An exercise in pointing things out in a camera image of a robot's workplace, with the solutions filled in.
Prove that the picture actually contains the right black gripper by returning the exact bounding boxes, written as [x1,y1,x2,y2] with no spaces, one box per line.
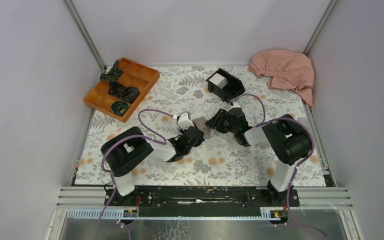
[205,109,238,135]

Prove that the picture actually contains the grey leather card holder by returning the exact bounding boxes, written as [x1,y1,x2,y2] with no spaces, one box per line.
[192,116,211,140]

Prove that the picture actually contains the black card tray box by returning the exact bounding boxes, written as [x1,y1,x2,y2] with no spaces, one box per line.
[206,68,245,104]

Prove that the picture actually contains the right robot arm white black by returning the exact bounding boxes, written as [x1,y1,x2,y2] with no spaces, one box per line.
[205,106,315,206]

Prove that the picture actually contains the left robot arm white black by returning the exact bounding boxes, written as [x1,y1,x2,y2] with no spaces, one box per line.
[100,126,205,206]

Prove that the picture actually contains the white card stack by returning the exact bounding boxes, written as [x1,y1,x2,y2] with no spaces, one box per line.
[209,73,228,89]

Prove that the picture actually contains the floral patterned table mat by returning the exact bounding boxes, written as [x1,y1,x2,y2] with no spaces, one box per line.
[74,66,308,186]

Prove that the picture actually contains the dark rolled tie middle right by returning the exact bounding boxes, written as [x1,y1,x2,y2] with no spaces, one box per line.
[119,86,140,104]

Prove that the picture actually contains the dark rolled tie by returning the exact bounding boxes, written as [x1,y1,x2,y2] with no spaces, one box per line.
[99,59,124,82]
[107,81,124,98]
[110,100,131,117]
[119,86,140,104]

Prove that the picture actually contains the dark rolled tie bottom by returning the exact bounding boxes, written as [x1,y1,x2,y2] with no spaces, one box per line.
[110,100,131,117]

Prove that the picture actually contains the orange wooden compartment tray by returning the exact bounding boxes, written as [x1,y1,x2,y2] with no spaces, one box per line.
[83,57,160,123]

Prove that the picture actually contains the pink crumpled cloth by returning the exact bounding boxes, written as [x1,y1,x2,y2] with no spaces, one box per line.
[248,49,315,108]

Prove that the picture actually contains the dark rolled tie middle left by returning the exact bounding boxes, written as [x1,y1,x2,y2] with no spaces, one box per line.
[107,81,124,98]

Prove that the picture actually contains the dark rolled tie top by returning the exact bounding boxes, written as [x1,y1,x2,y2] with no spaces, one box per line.
[99,59,124,82]

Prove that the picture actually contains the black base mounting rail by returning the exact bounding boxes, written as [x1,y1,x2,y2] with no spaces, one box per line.
[104,186,300,219]

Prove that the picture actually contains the aluminium frame rail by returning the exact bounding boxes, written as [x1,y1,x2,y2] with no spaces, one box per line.
[57,186,353,221]

